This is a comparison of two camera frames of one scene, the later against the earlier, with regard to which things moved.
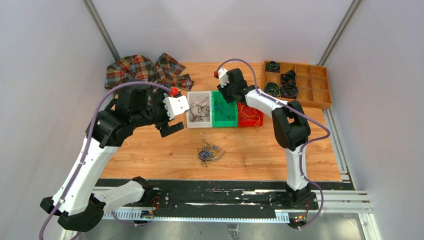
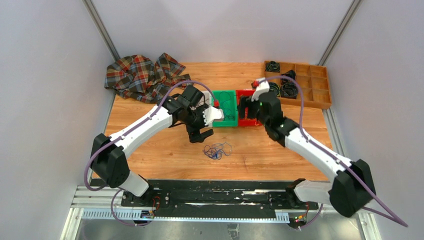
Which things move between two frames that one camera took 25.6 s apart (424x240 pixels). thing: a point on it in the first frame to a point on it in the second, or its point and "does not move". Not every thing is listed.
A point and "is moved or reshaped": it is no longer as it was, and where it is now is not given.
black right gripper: x=223 y=91 to x=246 y=102
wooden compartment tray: x=313 y=81 does not move
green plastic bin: x=224 y=114 does not move
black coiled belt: x=288 y=77 does not move
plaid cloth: x=140 y=68 does not move
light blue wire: x=210 y=152 is moved or reshaped
